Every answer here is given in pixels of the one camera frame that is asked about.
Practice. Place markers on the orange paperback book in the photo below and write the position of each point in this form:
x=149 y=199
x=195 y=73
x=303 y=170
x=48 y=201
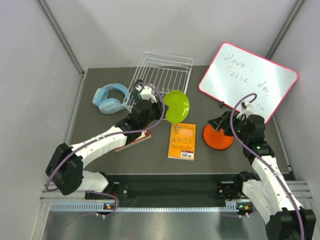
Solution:
x=182 y=142

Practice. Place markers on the dark green ceramic plate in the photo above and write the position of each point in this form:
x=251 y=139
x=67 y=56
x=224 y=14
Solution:
x=137 y=89

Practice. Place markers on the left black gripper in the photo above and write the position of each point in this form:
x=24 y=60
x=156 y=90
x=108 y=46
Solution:
x=158 y=106

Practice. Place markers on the red and white book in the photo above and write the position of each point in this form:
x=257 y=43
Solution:
x=145 y=135

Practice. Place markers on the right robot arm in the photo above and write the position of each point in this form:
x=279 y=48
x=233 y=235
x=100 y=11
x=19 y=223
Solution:
x=284 y=217

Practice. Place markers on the orange plastic plate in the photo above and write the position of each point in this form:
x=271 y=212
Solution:
x=216 y=140

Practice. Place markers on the white wire dish rack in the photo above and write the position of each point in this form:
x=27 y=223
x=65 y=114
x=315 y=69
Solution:
x=165 y=72

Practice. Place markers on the light blue headphones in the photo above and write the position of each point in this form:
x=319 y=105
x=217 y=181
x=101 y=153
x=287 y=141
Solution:
x=107 y=105

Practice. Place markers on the lime green plastic plate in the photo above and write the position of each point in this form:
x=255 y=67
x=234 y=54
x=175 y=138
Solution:
x=178 y=106

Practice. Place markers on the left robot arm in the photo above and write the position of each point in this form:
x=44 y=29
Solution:
x=66 y=167

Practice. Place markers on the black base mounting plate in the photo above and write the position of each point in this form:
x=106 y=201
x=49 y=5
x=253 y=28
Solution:
x=130 y=186

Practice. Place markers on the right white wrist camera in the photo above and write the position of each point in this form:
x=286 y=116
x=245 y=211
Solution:
x=246 y=110

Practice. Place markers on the grey slotted cable duct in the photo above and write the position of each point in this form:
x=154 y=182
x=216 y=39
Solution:
x=229 y=207

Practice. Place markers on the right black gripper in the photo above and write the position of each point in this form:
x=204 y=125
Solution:
x=223 y=122

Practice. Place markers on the pink framed whiteboard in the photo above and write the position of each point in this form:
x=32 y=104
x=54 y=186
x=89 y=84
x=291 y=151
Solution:
x=236 y=72

